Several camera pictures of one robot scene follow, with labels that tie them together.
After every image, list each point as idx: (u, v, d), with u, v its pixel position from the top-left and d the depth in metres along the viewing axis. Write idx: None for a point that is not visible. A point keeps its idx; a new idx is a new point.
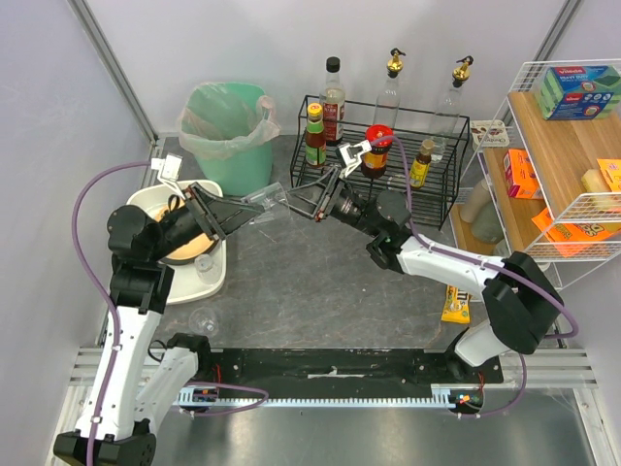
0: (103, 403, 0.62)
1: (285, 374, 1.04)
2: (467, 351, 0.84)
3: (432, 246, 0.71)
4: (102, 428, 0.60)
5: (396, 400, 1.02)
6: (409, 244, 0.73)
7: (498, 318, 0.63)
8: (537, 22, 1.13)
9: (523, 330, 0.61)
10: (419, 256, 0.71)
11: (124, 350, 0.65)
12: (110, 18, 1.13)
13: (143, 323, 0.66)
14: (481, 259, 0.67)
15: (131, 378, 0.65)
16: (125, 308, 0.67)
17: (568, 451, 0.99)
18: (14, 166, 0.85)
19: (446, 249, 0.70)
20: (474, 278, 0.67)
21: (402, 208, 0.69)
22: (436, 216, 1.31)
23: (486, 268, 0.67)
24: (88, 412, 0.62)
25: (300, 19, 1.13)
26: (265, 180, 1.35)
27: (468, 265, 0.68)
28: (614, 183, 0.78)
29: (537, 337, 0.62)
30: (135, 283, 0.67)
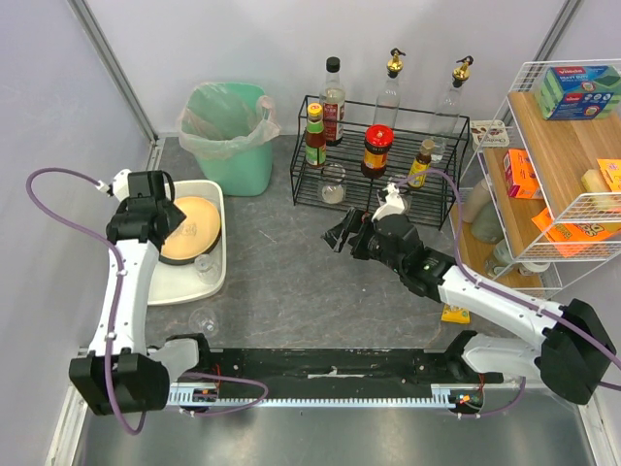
0: (115, 322, 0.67)
1: (285, 374, 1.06)
2: (474, 358, 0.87)
3: (478, 281, 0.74)
4: (118, 343, 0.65)
5: (396, 400, 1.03)
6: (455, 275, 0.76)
7: (548, 367, 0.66)
8: (537, 22, 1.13)
9: (578, 382, 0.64)
10: (465, 291, 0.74)
11: (130, 274, 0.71)
12: (110, 18, 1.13)
13: (146, 249, 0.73)
14: (538, 305, 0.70)
15: (137, 298, 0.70)
16: (125, 242, 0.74)
17: (568, 452, 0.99)
18: (13, 166, 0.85)
19: (494, 287, 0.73)
20: (531, 325, 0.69)
21: (400, 224, 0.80)
22: (436, 216, 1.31)
23: (542, 316, 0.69)
24: (101, 333, 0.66)
25: (300, 19, 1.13)
26: (266, 180, 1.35)
27: (522, 310, 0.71)
28: (614, 183, 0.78)
29: (589, 387, 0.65)
30: (132, 222, 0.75)
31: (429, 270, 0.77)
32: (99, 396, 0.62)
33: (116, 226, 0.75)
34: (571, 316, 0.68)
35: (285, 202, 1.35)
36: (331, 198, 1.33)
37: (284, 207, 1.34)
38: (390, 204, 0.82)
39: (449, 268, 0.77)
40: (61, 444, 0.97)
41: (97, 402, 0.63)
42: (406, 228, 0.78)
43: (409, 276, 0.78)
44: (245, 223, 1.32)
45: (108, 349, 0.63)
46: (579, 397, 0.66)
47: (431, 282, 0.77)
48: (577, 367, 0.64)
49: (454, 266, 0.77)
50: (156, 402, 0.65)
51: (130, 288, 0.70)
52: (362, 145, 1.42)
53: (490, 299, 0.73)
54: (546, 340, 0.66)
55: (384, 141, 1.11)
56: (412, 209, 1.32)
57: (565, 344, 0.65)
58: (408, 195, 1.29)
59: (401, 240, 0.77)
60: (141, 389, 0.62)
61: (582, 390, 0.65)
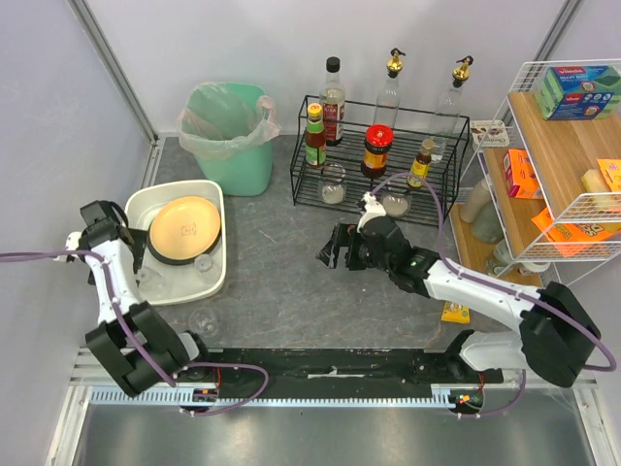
0: (115, 292, 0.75)
1: (284, 374, 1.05)
2: (473, 356, 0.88)
3: (460, 271, 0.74)
4: (123, 304, 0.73)
5: (396, 400, 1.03)
6: (438, 269, 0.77)
7: (534, 352, 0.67)
8: (538, 22, 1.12)
9: (559, 362, 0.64)
10: (448, 283, 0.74)
11: (114, 261, 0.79)
12: (110, 18, 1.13)
13: (119, 244, 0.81)
14: (515, 289, 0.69)
15: (127, 277, 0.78)
16: (100, 242, 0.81)
17: (568, 452, 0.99)
18: (12, 165, 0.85)
19: (476, 277, 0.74)
20: (509, 309, 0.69)
21: (384, 225, 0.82)
22: (437, 216, 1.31)
23: (520, 299, 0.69)
24: (106, 307, 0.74)
25: (300, 19, 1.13)
26: (266, 180, 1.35)
27: (502, 294, 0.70)
28: (614, 183, 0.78)
29: (574, 370, 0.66)
30: (98, 233, 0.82)
31: (415, 266, 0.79)
32: (124, 363, 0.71)
33: (86, 241, 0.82)
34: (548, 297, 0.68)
35: (285, 202, 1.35)
36: (331, 198, 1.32)
37: (284, 207, 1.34)
38: (373, 211, 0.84)
39: (435, 262, 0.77)
40: (61, 444, 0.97)
41: (124, 373, 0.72)
42: (390, 228, 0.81)
43: (398, 274, 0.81)
44: (245, 223, 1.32)
45: (116, 310, 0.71)
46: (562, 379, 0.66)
47: (417, 278, 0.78)
48: (558, 349, 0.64)
49: (438, 260, 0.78)
50: (179, 351, 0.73)
51: (116, 268, 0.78)
52: (362, 145, 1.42)
53: (471, 287, 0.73)
54: (525, 323, 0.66)
55: (384, 141, 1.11)
56: (412, 209, 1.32)
57: (544, 324, 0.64)
58: (408, 195, 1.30)
59: (385, 239, 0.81)
60: (159, 337, 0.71)
61: (568, 375, 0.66)
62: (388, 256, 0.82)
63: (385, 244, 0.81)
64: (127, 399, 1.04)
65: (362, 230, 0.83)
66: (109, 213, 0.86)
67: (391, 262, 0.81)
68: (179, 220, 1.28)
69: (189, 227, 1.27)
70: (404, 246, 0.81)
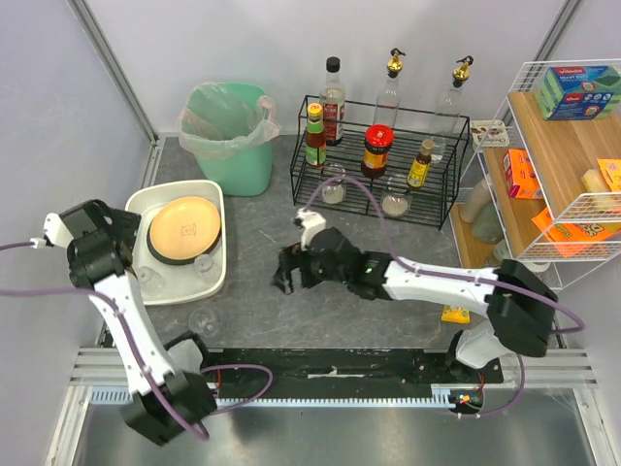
0: (144, 357, 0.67)
1: (285, 374, 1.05)
2: (468, 356, 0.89)
3: (417, 269, 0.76)
4: (156, 370, 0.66)
5: (396, 400, 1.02)
6: (395, 270, 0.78)
7: (506, 332, 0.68)
8: (538, 22, 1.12)
9: (530, 335, 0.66)
10: (408, 282, 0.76)
11: (128, 309, 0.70)
12: (110, 18, 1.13)
13: (128, 280, 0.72)
14: (473, 275, 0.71)
15: (148, 327, 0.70)
16: (106, 272, 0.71)
17: (568, 452, 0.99)
18: (12, 165, 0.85)
19: (433, 271, 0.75)
20: (472, 295, 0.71)
21: (330, 240, 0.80)
22: (437, 216, 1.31)
23: (480, 283, 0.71)
24: (134, 372, 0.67)
25: (300, 19, 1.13)
26: (266, 180, 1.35)
27: (462, 283, 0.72)
28: (614, 183, 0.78)
29: (544, 339, 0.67)
30: (98, 256, 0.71)
31: (371, 273, 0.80)
32: (159, 424, 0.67)
33: (84, 267, 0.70)
34: (504, 276, 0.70)
35: (285, 202, 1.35)
36: (331, 198, 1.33)
37: (284, 207, 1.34)
38: (312, 225, 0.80)
39: (389, 265, 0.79)
40: (61, 444, 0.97)
41: (159, 432, 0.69)
42: (338, 242, 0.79)
43: (356, 284, 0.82)
44: (245, 223, 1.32)
45: (151, 382, 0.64)
46: (536, 350, 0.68)
47: (376, 286, 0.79)
48: (524, 321, 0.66)
49: (392, 262, 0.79)
50: (211, 404, 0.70)
51: (135, 318, 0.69)
52: (362, 144, 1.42)
53: (432, 282, 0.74)
54: (491, 307, 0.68)
55: (384, 141, 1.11)
56: (412, 209, 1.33)
57: (507, 303, 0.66)
58: (408, 195, 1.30)
59: (336, 253, 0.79)
60: (195, 398, 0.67)
61: (539, 345, 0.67)
62: (343, 269, 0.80)
63: (337, 258, 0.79)
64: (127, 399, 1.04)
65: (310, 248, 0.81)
66: (98, 221, 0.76)
67: (346, 274, 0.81)
68: (179, 220, 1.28)
69: (189, 227, 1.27)
70: (354, 254, 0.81)
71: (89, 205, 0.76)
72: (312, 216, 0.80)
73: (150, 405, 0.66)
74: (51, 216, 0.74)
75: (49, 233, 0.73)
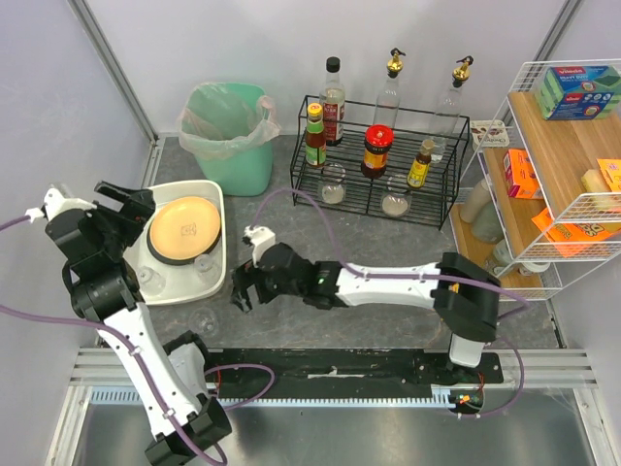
0: (166, 401, 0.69)
1: (285, 374, 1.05)
2: (461, 356, 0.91)
3: (366, 273, 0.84)
4: (179, 413, 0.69)
5: (396, 400, 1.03)
6: (346, 278, 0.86)
7: (455, 321, 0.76)
8: (537, 22, 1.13)
9: (478, 321, 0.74)
10: (359, 287, 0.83)
11: (144, 347, 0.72)
12: (111, 18, 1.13)
13: (142, 315, 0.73)
14: (418, 273, 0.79)
15: (166, 364, 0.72)
16: (116, 314, 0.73)
17: (568, 452, 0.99)
18: (12, 165, 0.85)
19: (380, 274, 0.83)
20: (419, 292, 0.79)
21: (280, 254, 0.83)
22: (437, 216, 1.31)
23: (425, 280, 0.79)
24: (156, 413, 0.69)
25: (300, 19, 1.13)
26: (266, 180, 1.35)
27: (408, 282, 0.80)
28: (614, 183, 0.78)
29: (492, 323, 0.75)
30: (106, 289, 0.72)
31: (324, 283, 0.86)
32: (182, 456, 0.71)
33: (90, 300, 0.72)
34: (445, 269, 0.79)
35: (285, 202, 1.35)
36: (331, 198, 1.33)
37: (284, 207, 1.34)
38: (264, 240, 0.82)
39: (340, 274, 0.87)
40: (60, 444, 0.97)
41: (180, 461, 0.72)
42: (286, 256, 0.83)
43: (310, 296, 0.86)
44: (245, 223, 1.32)
45: (176, 424, 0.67)
46: (488, 334, 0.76)
47: (332, 295, 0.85)
48: (469, 311, 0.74)
49: (341, 269, 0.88)
50: (229, 431, 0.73)
51: (152, 357, 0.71)
52: (362, 144, 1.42)
53: (380, 285, 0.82)
54: (438, 301, 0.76)
55: (384, 142, 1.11)
56: (412, 209, 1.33)
57: (451, 297, 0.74)
58: (408, 195, 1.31)
59: (287, 269, 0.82)
60: (216, 431, 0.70)
61: (487, 329, 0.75)
62: (295, 282, 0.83)
63: (289, 273, 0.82)
64: (127, 399, 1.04)
65: (260, 265, 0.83)
66: (101, 244, 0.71)
67: (301, 287, 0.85)
68: (179, 220, 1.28)
69: (189, 227, 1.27)
70: (304, 267, 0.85)
71: (100, 188, 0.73)
72: (262, 230, 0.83)
73: (172, 439, 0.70)
74: (53, 192, 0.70)
75: (49, 208, 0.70)
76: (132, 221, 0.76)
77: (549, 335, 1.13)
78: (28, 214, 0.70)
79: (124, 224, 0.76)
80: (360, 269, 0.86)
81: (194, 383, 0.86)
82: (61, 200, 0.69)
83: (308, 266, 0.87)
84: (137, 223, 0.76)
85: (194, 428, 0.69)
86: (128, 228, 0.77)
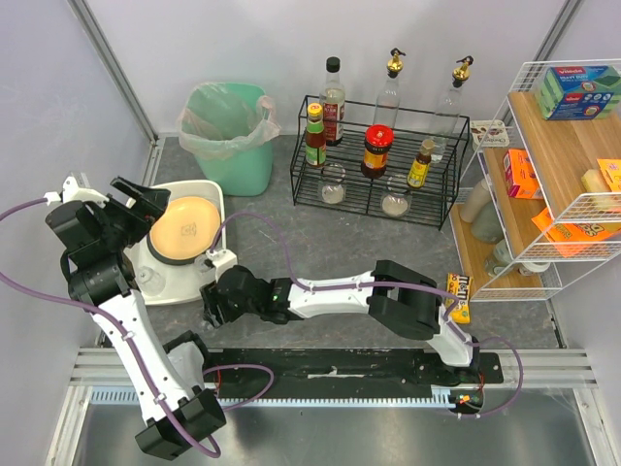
0: (157, 385, 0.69)
1: (285, 374, 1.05)
2: (451, 358, 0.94)
3: (311, 287, 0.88)
4: (172, 398, 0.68)
5: (396, 400, 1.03)
6: (296, 293, 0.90)
7: (393, 325, 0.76)
8: (537, 23, 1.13)
9: (413, 322, 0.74)
10: (306, 300, 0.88)
11: (136, 333, 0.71)
12: (111, 18, 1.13)
13: (136, 300, 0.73)
14: (355, 282, 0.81)
15: (158, 350, 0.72)
16: (110, 300, 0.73)
17: (568, 453, 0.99)
18: (13, 164, 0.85)
19: (324, 285, 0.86)
20: (357, 300, 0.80)
21: (232, 278, 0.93)
22: (437, 216, 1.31)
23: (362, 287, 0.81)
24: (147, 398, 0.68)
25: (300, 19, 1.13)
26: (266, 180, 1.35)
27: (348, 291, 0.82)
28: (614, 183, 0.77)
29: (430, 323, 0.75)
30: (101, 277, 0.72)
31: (277, 300, 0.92)
32: (174, 445, 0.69)
33: (86, 287, 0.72)
34: (379, 276, 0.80)
35: (285, 202, 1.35)
36: (331, 197, 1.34)
37: (284, 207, 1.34)
38: (226, 259, 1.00)
39: (290, 288, 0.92)
40: (60, 444, 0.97)
41: (174, 449, 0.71)
42: (240, 279, 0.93)
43: (267, 313, 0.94)
44: (245, 223, 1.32)
45: (166, 409, 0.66)
46: (426, 334, 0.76)
47: (286, 310, 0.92)
48: (403, 313, 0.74)
49: (293, 284, 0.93)
50: (221, 420, 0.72)
51: (145, 343, 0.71)
52: (362, 144, 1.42)
53: (324, 298, 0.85)
54: (371, 308, 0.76)
55: (384, 141, 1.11)
56: (412, 209, 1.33)
57: (383, 302, 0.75)
58: (408, 195, 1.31)
59: (241, 289, 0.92)
60: (208, 419, 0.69)
61: (424, 330, 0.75)
62: (251, 301, 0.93)
63: (244, 292, 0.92)
64: (127, 399, 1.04)
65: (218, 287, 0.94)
66: (98, 232, 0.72)
67: (258, 306, 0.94)
68: (179, 220, 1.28)
69: (189, 227, 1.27)
70: (258, 287, 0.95)
71: (116, 183, 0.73)
72: (225, 252, 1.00)
73: (164, 429, 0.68)
74: (70, 181, 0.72)
75: (64, 194, 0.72)
76: (141, 219, 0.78)
77: (549, 336, 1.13)
78: (47, 196, 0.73)
79: (133, 220, 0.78)
80: (308, 283, 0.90)
81: (190, 379, 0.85)
82: (75, 189, 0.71)
83: (263, 285, 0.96)
84: (146, 221, 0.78)
85: (184, 416, 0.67)
86: (136, 224, 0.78)
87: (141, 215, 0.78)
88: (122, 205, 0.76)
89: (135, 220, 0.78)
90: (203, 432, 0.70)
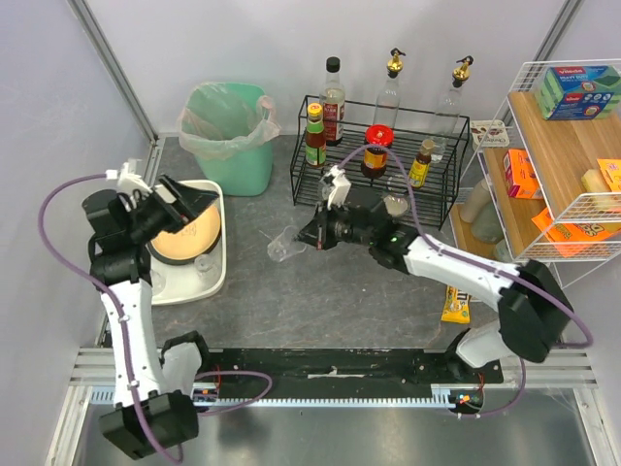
0: (134, 371, 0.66)
1: (285, 374, 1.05)
2: (468, 353, 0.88)
3: (441, 249, 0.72)
4: (144, 388, 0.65)
5: (396, 400, 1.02)
6: (417, 245, 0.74)
7: (509, 327, 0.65)
8: (536, 23, 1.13)
9: (535, 339, 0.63)
10: (428, 259, 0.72)
11: (132, 318, 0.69)
12: (109, 18, 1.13)
13: (140, 288, 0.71)
14: (495, 266, 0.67)
15: (148, 340, 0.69)
16: (120, 285, 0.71)
17: (567, 453, 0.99)
18: (13, 165, 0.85)
19: (457, 253, 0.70)
20: (487, 285, 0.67)
21: (365, 196, 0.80)
22: (437, 216, 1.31)
23: (500, 276, 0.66)
24: (122, 384, 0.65)
25: (300, 19, 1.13)
26: (265, 181, 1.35)
27: (481, 272, 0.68)
28: (614, 183, 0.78)
29: (546, 345, 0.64)
30: (117, 264, 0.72)
31: (396, 242, 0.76)
32: (135, 440, 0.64)
33: (103, 271, 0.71)
34: (525, 273, 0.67)
35: (285, 202, 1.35)
36: None
37: (284, 207, 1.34)
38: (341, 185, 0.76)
39: (414, 239, 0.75)
40: (60, 444, 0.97)
41: (136, 448, 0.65)
42: (375, 202, 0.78)
43: (377, 249, 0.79)
44: (245, 223, 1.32)
45: (135, 396, 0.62)
46: (538, 353, 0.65)
47: (399, 256, 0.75)
48: (532, 322, 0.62)
49: (418, 237, 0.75)
50: (191, 431, 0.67)
51: (138, 329, 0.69)
52: (362, 144, 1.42)
53: (451, 264, 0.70)
54: (502, 299, 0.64)
55: (385, 142, 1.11)
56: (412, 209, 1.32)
57: (521, 300, 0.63)
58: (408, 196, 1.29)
59: (370, 213, 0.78)
60: (175, 422, 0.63)
61: (539, 348, 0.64)
62: (373, 230, 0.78)
63: (370, 216, 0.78)
64: None
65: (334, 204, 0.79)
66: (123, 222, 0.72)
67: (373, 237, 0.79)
68: None
69: (189, 226, 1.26)
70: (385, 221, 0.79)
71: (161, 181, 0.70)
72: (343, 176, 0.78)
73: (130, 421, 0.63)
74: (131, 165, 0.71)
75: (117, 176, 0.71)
76: (175, 218, 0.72)
77: None
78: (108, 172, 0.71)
79: (170, 217, 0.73)
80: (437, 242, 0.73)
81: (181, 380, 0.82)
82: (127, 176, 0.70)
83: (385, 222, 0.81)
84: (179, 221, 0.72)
85: (150, 412, 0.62)
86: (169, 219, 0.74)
87: (177, 214, 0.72)
88: (162, 200, 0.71)
89: (172, 217, 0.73)
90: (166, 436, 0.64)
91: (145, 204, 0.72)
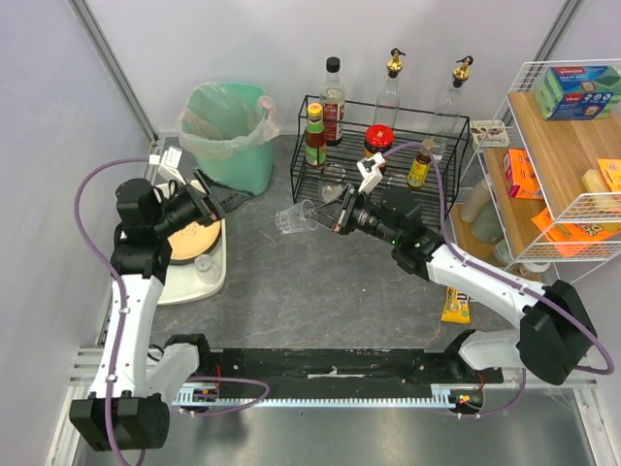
0: (114, 364, 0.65)
1: (285, 374, 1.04)
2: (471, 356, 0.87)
3: (466, 259, 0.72)
4: (118, 385, 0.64)
5: (396, 400, 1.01)
6: (442, 253, 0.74)
7: (530, 347, 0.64)
8: (536, 24, 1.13)
9: (554, 363, 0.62)
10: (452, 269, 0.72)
11: (132, 314, 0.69)
12: (109, 18, 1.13)
13: (149, 284, 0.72)
14: (520, 283, 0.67)
15: (140, 336, 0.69)
16: (132, 276, 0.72)
17: (567, 453, 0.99)
18: (13, 165, 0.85)
19: (481, 266, 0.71)
20: (511, 302, 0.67)
21: (406, 200, 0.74)
22: (436, 216, 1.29)
23: (525, 293, 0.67)
24: (103, 375, 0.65)
25: (300, 19, 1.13)
26: (265, 180, 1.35)
27: (505, 287, 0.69)
28: (614, 183, 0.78)
29: (567, 368, 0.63)
30: (136, 256, 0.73)
31: (420, 248, 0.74)
32: (99, 434, 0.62)
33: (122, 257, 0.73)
34: (551, 294, 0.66)
35: (285, 202, 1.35)
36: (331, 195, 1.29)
37: (284, 207, 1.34)
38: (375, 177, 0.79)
39: (440, 247, 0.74)
40: (60, 444, 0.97)
41: (97, 440, 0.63)
42: (409, 207, 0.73)
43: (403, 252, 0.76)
44: (245, 223, 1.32)
45: (108, 391, 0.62)
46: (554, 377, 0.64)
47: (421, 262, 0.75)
48: (554, 347, 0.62)
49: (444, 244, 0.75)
50: (155, 443, 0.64)
51: (133, 324, 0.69)
52: (362, 144, 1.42)
53: (474, 277, 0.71)
54: (526, 318, 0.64)
55: (385, 142, 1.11)
56: None
57: (543, 321, 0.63)
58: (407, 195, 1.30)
59: (404, 218, 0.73)
60: (139, 429, 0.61)
61: (558, 371, 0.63)
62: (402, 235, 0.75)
63: (404, 222, 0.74)
64: None
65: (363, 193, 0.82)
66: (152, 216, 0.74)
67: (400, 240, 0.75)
68: None
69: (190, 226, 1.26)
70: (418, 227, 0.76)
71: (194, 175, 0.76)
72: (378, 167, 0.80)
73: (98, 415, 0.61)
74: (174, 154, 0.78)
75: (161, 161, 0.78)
76: (205, 215, 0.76)
77: None
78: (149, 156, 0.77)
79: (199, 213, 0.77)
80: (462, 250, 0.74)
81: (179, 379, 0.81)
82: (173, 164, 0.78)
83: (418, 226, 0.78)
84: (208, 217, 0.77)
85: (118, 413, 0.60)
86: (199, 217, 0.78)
87: (206, 210, 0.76)
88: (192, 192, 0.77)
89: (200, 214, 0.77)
90: (127, 440, 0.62)
91: (179, 198, 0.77)
